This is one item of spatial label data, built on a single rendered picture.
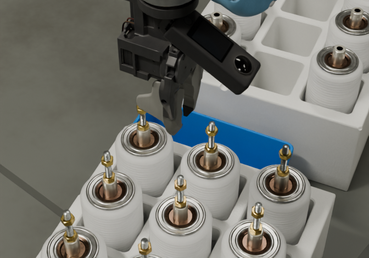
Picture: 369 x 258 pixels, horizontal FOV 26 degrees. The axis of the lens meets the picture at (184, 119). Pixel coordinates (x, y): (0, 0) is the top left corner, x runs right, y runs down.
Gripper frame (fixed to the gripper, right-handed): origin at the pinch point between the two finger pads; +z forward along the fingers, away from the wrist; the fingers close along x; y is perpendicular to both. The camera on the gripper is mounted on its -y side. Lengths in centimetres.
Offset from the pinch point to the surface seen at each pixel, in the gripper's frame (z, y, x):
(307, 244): 28.4, -17.0, -8.8
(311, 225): 28.3, -16.3, -12.5
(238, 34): 21.5, 10.4, -43.0
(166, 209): 21.0, 3.0, 0.0
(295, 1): 33, 9, -71
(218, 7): 23, 18, -50
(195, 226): 21.0, -2.2, 0.9
